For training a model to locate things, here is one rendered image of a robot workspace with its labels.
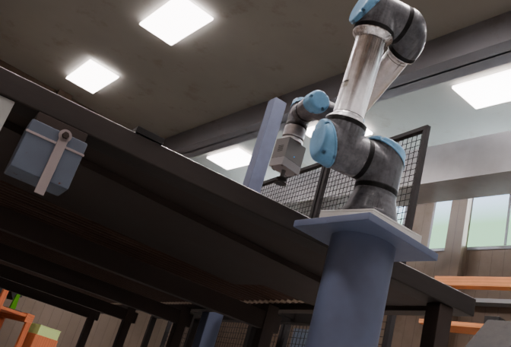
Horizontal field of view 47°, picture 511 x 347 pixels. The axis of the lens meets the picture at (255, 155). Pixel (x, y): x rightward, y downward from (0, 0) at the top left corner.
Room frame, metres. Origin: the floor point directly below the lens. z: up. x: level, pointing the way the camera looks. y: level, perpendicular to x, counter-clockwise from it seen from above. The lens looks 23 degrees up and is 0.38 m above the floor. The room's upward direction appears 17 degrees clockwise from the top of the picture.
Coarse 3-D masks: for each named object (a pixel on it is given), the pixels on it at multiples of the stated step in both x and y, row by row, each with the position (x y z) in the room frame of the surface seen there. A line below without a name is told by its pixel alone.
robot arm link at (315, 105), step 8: (312, 96) 1.66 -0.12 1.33; (320, 96) 1.66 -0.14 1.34; (304, 104) 1.69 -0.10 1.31; (312, 104) 1.66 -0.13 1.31; (320, 104) 1.66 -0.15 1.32; (328, 104) 1.67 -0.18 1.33; (296, 112) 1.76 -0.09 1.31; (304, 112) 1.72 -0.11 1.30; (312, 112) 1.69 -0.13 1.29; (320, 112) 1.69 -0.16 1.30; (328, 112) 1.70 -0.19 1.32; (304, 120) 1.77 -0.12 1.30
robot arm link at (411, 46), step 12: (420, 12) 1.35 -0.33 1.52; (420, 24) 1.35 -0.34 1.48; (408, 36) 1.36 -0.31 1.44; (420, 36) 1.37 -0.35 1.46; (396, 48) 1.43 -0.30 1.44; (408, 48) 1.40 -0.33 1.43; (420, 48) 1.41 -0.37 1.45; (384, 60) 1.49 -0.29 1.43; (396, 60) 1.46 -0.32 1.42; (408, 60) 1.45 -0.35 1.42; (384, 72) 1.51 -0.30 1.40; (396, 72) 1.51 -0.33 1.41; (384, 84) 1.55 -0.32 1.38; (372, 96) 1.60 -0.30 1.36
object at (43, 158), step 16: (32, 128) 1.25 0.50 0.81; (48, 128) 1.27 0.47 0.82; (64, 128) 1.29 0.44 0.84; (32, 144) 1.26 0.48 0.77; (48, 144) 1.27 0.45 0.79; (64, 144) 1.28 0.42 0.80; (80, 144) 1.30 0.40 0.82; (16, 160) 1.25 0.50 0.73; (32, 160) 1.27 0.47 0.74; (48, 160) 1.28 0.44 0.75; (64, 160) 1.29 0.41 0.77; (80, 160) 1.31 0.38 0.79; (16, 176) 1.33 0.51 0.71; (32, 176) 1.28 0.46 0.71; (48, 176) 1.28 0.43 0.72; (64, 176) 1.30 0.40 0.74; (48, 192) 1.38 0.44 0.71
